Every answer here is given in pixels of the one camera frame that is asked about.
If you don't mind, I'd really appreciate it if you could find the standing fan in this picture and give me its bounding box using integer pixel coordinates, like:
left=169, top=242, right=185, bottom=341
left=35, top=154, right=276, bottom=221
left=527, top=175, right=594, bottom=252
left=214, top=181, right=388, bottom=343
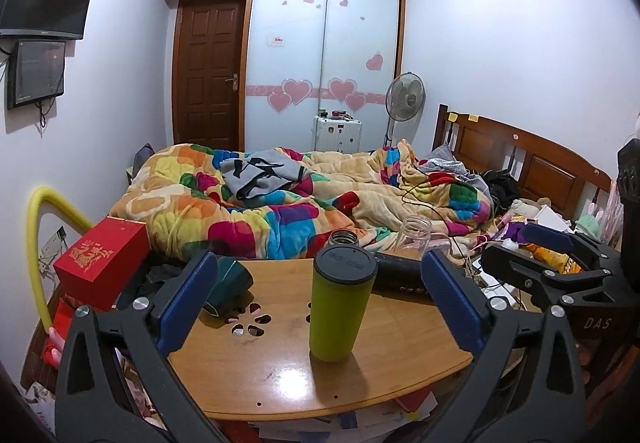
left=382, top=72, right=426, bottom=149

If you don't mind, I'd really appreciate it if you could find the colourful patchwork blanket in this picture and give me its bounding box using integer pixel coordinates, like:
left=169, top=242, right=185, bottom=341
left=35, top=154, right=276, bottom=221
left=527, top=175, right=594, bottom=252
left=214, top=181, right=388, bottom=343
left=109, top=139, right=500, bottom=260

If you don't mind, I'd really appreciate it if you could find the dark green mug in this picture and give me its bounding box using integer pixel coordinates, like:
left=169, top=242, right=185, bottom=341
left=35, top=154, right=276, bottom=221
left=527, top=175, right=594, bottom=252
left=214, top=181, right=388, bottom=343
left=202, top=255, right=254, bottom=316

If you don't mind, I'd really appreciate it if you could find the black cable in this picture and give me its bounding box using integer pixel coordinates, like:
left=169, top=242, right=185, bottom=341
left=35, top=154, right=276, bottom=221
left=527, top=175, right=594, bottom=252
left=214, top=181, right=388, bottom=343
left=397, top=168, right=496, bottom=274

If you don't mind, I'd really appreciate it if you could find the yellow foam tube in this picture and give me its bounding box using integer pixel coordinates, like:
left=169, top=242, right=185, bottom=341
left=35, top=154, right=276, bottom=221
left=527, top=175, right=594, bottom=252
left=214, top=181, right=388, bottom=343
left=27, top=187, right=95, bottom=330

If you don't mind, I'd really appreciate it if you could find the steel thermos bottle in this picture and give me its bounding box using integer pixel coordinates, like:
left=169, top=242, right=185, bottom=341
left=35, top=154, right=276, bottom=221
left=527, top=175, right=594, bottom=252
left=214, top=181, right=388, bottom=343
left=328, top=229, right=359, bottom=250

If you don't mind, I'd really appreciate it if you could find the green cup with black lid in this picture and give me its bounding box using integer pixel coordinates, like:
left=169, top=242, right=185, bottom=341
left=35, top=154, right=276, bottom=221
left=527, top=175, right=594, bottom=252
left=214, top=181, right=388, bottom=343
left=308, top=244, right=378, bottom=363

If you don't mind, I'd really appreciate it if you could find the clear plastic bottle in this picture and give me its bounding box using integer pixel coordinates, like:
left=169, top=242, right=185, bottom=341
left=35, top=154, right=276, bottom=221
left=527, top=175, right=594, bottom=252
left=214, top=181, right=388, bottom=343
left=390, top=216, right=434, bottom=256

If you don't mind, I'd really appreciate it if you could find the brown wooden door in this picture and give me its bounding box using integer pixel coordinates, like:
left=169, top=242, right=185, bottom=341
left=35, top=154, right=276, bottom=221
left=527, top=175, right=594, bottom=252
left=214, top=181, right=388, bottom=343
left=171, top=0, right=249, bottom=153

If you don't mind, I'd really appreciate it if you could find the black clothing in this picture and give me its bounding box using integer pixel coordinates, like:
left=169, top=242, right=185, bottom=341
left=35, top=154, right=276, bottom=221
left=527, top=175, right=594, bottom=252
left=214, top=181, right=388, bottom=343
left=481, top=169, right=522, bottom=211

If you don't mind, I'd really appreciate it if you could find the wall power socket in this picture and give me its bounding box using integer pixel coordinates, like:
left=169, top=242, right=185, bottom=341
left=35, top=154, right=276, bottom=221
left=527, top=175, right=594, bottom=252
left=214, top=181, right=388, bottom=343
left=39, top=225, right=68, bottom=269

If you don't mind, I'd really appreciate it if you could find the small black wall monitor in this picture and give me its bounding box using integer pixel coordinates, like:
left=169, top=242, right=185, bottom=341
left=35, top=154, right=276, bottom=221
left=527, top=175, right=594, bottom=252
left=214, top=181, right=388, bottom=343
left=6, top=40, right=67, bottom=110

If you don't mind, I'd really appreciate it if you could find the white box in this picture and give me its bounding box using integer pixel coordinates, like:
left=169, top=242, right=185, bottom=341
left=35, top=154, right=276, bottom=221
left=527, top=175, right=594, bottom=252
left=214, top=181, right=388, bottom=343
left=532, top=204, right=573, bottom=234

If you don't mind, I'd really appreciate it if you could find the white suitcase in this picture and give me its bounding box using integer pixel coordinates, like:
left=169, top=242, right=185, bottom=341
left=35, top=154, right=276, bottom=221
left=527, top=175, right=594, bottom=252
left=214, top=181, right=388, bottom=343
left=313, top=114, right=363, bottom=154

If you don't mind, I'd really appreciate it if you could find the grey and black garment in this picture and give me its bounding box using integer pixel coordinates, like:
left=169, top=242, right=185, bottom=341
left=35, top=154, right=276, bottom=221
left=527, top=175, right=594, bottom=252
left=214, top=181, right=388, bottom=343
left=220, top=148, right=315, bottom=202

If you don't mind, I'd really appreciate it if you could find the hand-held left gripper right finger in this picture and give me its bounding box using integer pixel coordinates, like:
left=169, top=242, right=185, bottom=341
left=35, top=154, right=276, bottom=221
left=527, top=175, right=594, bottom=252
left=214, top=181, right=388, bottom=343
left=421, top=249, right=590, bottom=443

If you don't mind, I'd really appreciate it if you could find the black flask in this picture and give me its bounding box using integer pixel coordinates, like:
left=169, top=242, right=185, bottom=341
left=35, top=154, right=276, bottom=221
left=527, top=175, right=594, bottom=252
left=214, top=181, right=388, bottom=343
left=372, top=252, right=434, bottom=296

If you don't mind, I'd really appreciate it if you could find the red gift box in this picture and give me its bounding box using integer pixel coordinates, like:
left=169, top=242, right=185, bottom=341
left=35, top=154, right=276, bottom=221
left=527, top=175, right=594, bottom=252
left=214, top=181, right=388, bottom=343
left=53, top=217, right=151, bottom=313

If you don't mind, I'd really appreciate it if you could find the wardrobe with heart stickers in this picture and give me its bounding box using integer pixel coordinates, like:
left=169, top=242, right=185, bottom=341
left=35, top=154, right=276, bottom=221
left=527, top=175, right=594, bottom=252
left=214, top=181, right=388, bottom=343
left=243, top=0, right=404, bottom=155

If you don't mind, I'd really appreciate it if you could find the orange snack packet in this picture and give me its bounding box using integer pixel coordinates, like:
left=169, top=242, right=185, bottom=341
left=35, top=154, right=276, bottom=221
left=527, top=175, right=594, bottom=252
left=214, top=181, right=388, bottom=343
left=525, top=243, right=585, bottom=275

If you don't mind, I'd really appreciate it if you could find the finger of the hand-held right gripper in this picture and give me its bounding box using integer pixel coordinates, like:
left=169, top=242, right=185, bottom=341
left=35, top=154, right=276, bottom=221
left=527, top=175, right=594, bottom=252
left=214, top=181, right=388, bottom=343
left=481, top=245, right=610, bottom=313
left=520, top=221, right=622, bottom=276

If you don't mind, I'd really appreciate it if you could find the wooden lap table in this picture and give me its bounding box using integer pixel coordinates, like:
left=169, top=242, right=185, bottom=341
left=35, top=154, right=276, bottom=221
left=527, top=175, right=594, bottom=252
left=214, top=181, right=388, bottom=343
left=167, top=257, right=475, bottom=423

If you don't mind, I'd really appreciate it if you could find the grey striped pillow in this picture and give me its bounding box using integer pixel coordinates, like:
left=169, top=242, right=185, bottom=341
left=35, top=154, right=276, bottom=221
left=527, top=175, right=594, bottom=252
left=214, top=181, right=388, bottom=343
left=419, top=144, right=482, bottom=180

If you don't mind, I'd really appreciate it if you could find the wooden bed headboard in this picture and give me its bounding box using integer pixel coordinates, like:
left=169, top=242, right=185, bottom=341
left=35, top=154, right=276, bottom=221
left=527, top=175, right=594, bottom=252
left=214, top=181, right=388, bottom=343
left=432, top=104, right=614, bottom=219

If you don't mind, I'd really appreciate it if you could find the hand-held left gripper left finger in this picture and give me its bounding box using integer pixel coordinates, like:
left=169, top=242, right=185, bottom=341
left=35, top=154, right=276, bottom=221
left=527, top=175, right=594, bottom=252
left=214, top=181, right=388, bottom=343
left=54, top=249, right=223, bottom=443

